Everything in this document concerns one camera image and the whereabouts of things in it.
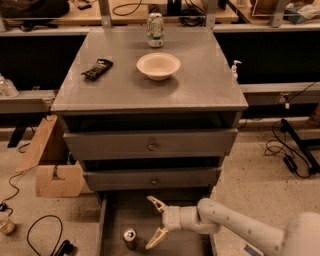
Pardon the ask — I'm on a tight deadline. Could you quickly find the clear plastic cup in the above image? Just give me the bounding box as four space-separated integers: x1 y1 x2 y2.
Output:
0 212 15 235

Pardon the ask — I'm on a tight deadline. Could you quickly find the grey drawer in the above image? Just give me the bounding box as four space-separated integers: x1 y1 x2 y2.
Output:
64 129 238 160
84 167 221 191
96 188 216 256

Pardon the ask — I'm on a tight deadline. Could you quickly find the white pump bottle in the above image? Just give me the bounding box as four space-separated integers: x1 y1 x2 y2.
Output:
231 60 242 80

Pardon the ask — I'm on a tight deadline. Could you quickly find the clear plastic container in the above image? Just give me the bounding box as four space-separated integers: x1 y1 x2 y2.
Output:
0 74 19 97

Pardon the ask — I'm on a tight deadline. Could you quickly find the black power adapter cable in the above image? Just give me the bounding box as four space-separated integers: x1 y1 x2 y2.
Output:
264 119 312 179

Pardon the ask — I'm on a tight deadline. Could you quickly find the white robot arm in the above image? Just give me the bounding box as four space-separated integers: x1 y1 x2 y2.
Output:
145 196 320 256

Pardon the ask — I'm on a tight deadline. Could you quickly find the black cable loop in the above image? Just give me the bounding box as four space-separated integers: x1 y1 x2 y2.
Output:
26 214 75 256

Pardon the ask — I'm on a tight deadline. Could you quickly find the orange bottle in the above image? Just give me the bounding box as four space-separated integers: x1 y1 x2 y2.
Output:
307 103 320 127

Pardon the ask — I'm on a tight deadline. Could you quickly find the black floor cable left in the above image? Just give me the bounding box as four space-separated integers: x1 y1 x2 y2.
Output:
0 142 31 216

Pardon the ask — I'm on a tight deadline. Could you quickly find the grey middle drawer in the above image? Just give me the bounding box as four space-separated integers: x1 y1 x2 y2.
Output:
84 167 221 191

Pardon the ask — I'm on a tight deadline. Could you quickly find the grey bottom drawer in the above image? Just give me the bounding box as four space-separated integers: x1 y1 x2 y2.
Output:
96 188 216 256

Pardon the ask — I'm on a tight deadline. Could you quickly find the green white soda can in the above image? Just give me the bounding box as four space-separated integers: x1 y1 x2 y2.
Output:
147 13 164 48

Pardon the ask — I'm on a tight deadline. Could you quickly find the black table leg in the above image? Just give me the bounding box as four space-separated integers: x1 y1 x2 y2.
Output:
281 119 320 173

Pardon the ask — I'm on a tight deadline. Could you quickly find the black snack bag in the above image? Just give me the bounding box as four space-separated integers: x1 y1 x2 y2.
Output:
82 59 113 81

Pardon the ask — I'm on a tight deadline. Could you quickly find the orange soda can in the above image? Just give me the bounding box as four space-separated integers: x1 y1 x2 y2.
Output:
122 228 137 250

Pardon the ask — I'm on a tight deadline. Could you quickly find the white paper bowl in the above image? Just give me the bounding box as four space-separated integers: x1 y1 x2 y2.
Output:
136 53 181 81

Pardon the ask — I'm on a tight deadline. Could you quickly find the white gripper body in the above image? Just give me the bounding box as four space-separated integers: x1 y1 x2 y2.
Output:
162 206 200 233

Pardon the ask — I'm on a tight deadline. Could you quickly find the wooden block stand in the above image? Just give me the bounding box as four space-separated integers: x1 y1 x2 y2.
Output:
35 163 86 198

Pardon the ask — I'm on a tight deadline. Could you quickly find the grey drawer cabinet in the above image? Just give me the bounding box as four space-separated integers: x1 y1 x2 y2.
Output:
50 26 249 201

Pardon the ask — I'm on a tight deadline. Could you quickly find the wooden plank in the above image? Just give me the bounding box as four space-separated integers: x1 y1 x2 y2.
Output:
16 115 57 173

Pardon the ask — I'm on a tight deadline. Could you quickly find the grey top drawer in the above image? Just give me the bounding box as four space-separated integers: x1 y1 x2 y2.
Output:
64 129 238 160

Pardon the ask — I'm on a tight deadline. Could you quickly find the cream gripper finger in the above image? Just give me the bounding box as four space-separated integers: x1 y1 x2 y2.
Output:
145 228 169 250
147 196 167 213

